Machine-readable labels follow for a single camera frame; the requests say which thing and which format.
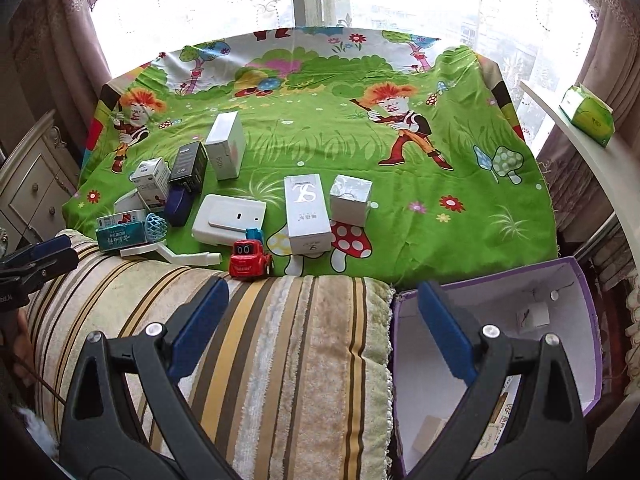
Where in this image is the silver white cube box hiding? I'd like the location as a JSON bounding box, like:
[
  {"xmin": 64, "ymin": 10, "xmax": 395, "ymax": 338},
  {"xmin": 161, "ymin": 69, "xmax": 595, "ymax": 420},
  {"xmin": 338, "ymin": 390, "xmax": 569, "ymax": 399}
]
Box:
[{"xmin": 329, "ymin": 174, "xmax": 374, "ymax": 226}]

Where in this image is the white blue medicine box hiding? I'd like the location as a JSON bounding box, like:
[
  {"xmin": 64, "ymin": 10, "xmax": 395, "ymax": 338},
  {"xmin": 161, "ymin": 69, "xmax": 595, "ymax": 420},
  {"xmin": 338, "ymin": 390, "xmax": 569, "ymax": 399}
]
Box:
[{"xmin": 131, "ymin": 157, "xmax": 171, "ymax": 211}]

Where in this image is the dark blue case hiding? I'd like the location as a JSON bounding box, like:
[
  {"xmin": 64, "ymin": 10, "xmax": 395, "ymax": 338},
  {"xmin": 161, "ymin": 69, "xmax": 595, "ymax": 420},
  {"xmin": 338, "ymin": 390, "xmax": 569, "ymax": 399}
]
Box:
[{"xmin": 165, "ymin": 185, "xmax": 194, "ymax": 227}]

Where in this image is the striped plush cushion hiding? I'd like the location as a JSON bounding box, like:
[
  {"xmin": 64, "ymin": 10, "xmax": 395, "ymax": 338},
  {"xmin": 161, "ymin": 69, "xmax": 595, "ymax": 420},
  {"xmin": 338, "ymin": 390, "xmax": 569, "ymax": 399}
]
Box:
[{"xmin": 25, "ymin": 227, "xmax": 393, "ymax": 480}]

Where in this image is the red toy car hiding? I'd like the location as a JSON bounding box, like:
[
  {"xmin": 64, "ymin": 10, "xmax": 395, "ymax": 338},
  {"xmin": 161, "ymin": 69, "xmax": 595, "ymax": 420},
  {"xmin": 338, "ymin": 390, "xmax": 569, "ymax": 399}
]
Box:
[{"xmin": 229, "ymin": 228, "xmax": 273, "ymax": 277}]

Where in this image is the black box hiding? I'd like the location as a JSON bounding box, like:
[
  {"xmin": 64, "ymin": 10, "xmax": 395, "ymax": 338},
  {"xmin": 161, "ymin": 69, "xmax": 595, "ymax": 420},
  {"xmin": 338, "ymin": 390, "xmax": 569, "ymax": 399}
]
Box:
[{"xmin": 169, "ymin": 141, "xmax": 208, "ymax": 193}]

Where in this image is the long white logo box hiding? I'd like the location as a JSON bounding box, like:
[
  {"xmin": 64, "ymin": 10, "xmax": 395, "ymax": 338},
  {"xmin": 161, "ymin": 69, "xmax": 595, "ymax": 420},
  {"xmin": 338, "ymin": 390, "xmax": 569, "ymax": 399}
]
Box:
[{"xmin": 283, "ymin": 175, "xmax": 334, "ymax": 256}]

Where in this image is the white plastic pipe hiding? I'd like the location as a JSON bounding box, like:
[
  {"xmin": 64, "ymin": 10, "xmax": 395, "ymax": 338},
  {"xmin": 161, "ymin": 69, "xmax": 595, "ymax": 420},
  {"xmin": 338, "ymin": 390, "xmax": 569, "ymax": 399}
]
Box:
[{"xmin": 120, "ymin": 242, "xmax": 221, "ymax": 266}]

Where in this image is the blue mesh ball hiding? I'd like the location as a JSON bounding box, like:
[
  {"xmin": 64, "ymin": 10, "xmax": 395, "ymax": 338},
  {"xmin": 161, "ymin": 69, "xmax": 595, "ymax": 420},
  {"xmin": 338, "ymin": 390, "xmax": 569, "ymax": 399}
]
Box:
[{"xmin": 145, "ymin": 212, "xmax": 167, "ymax": 243}]

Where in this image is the white fluffy cloth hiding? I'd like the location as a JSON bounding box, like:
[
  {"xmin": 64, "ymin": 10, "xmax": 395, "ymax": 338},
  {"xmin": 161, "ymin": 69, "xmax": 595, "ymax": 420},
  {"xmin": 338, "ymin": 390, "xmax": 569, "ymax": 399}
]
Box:
[{"xmin": 14, "ymin": 404, "xmax": 57, "ymax": 457}]

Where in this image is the white flat device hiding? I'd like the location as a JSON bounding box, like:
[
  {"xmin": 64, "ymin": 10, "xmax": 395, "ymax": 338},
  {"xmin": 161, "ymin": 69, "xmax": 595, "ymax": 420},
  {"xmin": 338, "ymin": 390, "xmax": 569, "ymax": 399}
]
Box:
[{"xmin": 191, "ymin": 193, "xmax": 267, "ymax": 247}]

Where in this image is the green cartoon printed cloth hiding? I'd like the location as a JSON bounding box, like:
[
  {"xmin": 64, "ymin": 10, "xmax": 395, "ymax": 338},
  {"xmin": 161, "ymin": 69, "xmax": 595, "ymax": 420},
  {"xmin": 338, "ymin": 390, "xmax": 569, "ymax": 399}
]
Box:
[{"xmin": 62, "ymin": 27, "xmax": 558, "ymax": 291}]

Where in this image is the purple storage box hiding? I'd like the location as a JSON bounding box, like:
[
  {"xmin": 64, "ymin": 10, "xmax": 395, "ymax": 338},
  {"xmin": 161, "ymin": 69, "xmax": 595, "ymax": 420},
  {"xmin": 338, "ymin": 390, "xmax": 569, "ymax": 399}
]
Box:
[{"xmin": 390, "ymin": 256, "xmax": 603, "ymax": 480}]

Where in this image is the white curved shelf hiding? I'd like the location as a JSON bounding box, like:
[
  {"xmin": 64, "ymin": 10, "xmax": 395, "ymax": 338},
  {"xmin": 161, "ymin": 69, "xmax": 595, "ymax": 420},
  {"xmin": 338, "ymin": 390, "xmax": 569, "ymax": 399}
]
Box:
[{"xmin": 520, "ymin": 80, "xmax": 640, "ymax": 291}]

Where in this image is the tall white box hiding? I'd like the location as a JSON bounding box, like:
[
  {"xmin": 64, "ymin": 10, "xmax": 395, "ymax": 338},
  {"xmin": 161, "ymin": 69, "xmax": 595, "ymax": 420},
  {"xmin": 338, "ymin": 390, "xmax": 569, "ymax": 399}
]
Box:
[{"xmin": 205, "ymin": 110, "xmax": 247, "ymax": 181}]

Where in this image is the white carved nightstand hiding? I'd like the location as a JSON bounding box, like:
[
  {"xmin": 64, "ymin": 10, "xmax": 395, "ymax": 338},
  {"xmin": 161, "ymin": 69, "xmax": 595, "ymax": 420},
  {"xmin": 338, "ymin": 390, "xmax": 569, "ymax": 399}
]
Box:
[{"xmin": 0, "ymin": 110, "xmax": 81, "ymax": 251}]

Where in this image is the green white medicine box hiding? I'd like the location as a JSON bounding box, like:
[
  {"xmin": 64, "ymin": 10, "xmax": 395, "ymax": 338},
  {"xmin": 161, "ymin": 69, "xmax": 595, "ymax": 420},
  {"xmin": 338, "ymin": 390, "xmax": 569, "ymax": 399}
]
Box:
[{"xmin": 96, "ymin": 212, "xmax": 149, "ymax": 253}]

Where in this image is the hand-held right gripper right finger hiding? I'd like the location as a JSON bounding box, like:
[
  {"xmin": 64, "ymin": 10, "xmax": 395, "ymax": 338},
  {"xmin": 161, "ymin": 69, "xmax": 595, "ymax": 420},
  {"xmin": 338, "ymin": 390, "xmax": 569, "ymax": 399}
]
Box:
[{"xmin": 405, "ymin": 280, "xmax": 588, "ymax": 480}]

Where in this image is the small white box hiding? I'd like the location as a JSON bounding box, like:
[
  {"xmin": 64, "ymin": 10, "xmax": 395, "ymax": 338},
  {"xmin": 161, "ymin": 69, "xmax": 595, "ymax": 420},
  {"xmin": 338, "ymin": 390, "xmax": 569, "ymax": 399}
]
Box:
[{"xmin": 114, "ymin": 190, "xmax": 147, "ymax": 217}]

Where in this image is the printed cardboard box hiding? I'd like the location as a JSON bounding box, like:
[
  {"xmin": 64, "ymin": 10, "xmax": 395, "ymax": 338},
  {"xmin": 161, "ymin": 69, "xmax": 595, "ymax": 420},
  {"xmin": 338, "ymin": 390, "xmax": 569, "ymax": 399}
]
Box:
[{"xmin": 480, "ymin": 385, "xmax": 520, "ymax": 461}]

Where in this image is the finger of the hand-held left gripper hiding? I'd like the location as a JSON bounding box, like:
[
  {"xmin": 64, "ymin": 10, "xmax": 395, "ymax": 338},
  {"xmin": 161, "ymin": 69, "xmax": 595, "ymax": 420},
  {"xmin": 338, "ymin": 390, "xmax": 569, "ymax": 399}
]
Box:
[
  {"xmin": 0, "ymin": 235, "xmax": 73, "ymax": 268},
  {"xmin": 0, "ymin": 249, "xmax": 81, "ymax": 288}
]

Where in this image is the green tissue pack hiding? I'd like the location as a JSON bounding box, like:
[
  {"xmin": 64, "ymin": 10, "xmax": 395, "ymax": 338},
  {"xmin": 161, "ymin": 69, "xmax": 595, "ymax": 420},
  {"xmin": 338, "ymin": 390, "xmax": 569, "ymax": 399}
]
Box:
[{"xmin": 559, "ymin": 85, "xmax": 615, "ymax": 147}]

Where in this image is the thin black cable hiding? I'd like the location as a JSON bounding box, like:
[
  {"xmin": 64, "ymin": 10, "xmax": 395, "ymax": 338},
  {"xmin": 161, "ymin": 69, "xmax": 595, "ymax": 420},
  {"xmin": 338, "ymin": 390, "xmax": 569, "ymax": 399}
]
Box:
[{"xmin": 20, "ymin": 355, "xmax": 67, "ymax": 406}]

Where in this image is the small beige box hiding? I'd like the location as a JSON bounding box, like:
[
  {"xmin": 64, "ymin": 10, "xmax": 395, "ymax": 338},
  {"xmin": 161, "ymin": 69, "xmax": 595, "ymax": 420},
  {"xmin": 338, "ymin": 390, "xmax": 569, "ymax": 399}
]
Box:
[{"xmin": 412, "ymin": 416, "xmax": 447, "ymax": 453}]

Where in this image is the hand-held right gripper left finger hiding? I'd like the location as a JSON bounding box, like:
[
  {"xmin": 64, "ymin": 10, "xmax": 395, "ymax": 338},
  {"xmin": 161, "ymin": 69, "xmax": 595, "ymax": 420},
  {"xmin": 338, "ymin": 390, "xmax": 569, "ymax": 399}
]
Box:
[{"xmin": 60, "ymin": 276, "xmax": 236, "ymax": 480}]

